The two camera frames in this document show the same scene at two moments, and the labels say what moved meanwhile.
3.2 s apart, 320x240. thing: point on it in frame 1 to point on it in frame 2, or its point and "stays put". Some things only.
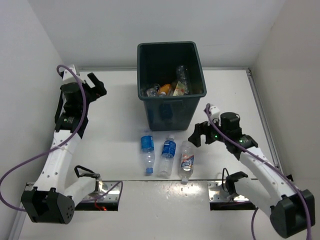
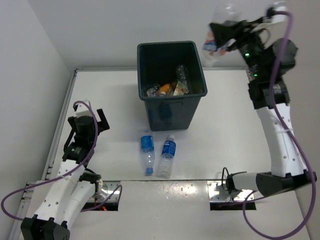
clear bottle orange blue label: (185, 168) to (215, 52)
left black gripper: (96, 91) to (102, 125)
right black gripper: (201, 129) to (231, 30)
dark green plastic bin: (157, 62) stays put
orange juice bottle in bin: (164, 89) stays put
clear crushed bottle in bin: (153, 92) stays put
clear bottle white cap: (182, 73) stays put
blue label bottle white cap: (166, 164) stays put
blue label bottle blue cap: (147, 152) stays put
